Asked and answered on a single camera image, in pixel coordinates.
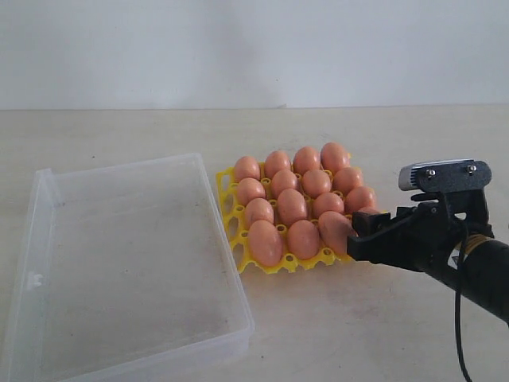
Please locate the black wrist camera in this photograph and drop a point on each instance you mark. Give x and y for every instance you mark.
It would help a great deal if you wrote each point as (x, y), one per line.
(459, 183)

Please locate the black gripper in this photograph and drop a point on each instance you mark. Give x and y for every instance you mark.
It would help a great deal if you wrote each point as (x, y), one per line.
(435, 237)

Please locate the brown egg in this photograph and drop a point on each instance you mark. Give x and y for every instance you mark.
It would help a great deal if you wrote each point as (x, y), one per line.
(315, 183)
(334, 157)
(303, 239)
(369, 210)
(335, 229)
(359, 197)
(265, 244)
(276, 161)
(347, 179)
(249, 189)
(258, 209)
(291, 206)
(307, 158)
(246, 167)
(327, 202)

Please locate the clear plastic box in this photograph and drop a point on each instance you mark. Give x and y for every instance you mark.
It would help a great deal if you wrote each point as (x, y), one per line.
(125, 274)

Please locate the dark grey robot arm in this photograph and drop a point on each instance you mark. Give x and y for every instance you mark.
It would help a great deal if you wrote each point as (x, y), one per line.
(487, 283)

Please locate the yellow plastic egg tray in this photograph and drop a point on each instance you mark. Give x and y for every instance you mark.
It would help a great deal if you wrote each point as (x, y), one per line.
(233, 220)

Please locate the brown egg second row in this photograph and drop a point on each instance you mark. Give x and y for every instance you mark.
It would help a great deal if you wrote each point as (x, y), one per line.
(282, 180)

